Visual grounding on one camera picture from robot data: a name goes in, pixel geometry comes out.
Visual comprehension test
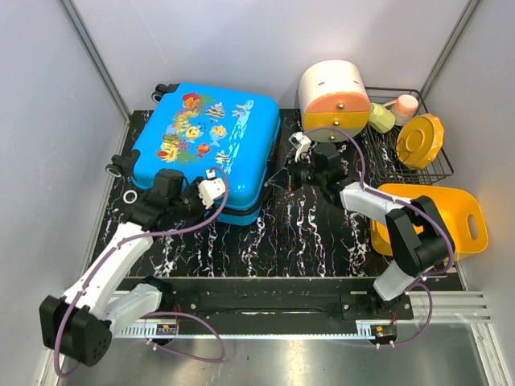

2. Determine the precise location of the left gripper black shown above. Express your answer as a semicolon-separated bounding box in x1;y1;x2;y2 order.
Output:
169;177;221;231

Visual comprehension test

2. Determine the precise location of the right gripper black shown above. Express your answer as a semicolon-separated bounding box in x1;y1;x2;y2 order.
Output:
268;153;326;192

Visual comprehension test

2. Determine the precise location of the blue fish-print suitcase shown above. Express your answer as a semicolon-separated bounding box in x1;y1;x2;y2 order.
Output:
105;83;281;226

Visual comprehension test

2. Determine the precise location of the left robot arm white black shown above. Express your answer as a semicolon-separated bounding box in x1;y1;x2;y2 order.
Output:
39;166;229;377

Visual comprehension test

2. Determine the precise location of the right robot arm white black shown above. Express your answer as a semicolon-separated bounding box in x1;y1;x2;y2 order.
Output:
266;144;455;319

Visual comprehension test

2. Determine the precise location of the black marble pattern mat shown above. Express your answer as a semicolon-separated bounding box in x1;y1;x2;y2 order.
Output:
100;107;415;279

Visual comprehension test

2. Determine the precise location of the white drawer cabinet with orange drawers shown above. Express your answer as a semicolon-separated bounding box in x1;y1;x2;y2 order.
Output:
298;60;371;142

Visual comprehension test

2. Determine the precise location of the green faceted cup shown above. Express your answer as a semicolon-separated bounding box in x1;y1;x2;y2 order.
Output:
368;103;396;133

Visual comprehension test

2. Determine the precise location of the yellow plastic basket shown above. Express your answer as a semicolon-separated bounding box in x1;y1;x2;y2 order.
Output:
379;183;488;259

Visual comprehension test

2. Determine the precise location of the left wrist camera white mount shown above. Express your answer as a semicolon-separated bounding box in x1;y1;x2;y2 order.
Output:
198;169;226;209

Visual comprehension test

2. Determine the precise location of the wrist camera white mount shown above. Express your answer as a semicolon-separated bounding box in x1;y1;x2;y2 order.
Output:
289;132;312;162
198;169;226;209

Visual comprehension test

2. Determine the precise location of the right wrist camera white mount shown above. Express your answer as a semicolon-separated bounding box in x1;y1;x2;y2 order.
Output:
289;132;312;162

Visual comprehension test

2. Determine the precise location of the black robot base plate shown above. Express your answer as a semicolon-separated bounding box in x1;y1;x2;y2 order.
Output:
118;276;414;322

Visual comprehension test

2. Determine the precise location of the black wire dish rack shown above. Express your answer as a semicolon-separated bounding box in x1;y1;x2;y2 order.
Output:
361;86;454;186

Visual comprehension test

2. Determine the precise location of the aluminium rail frame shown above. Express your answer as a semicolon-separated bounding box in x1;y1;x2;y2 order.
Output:
39;289;515;386

